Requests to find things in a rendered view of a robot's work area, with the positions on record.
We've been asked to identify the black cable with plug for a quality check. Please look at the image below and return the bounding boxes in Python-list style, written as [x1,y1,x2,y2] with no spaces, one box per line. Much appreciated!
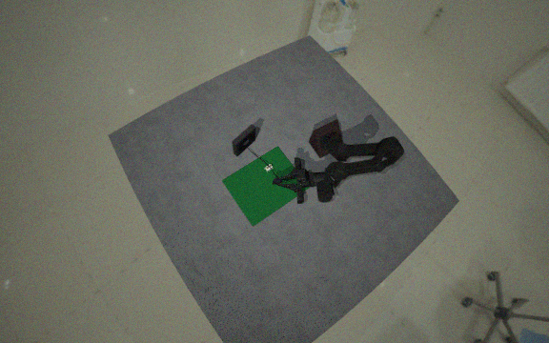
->
[258,157,288,185]

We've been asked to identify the green circuit board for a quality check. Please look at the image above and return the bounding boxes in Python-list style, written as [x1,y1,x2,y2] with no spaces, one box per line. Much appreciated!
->
[222,146,297,226]

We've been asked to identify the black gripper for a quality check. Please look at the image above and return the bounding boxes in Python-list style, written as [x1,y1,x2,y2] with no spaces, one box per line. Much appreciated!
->
[278,157,316,204]

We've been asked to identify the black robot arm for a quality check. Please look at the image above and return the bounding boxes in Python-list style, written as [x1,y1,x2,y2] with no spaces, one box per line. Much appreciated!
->
[297,134,404,203]

